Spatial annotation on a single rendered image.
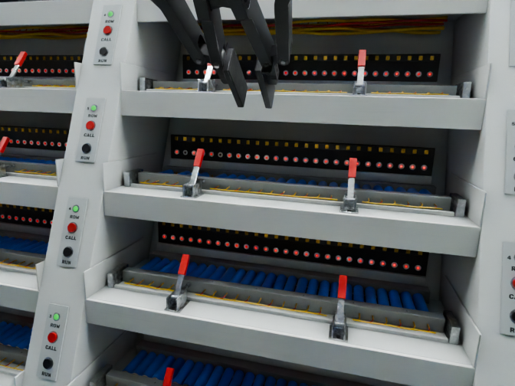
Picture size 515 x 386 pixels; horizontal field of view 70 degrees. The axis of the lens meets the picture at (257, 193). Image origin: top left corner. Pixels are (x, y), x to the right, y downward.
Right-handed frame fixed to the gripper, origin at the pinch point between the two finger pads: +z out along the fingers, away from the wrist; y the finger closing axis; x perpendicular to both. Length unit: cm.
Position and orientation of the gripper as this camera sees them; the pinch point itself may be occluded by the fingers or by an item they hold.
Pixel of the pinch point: (250, 80)
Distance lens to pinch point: 43.9
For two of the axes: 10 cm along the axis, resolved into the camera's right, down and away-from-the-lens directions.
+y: 9.7, 0.9, -2.3
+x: 1.6, -9.3, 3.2
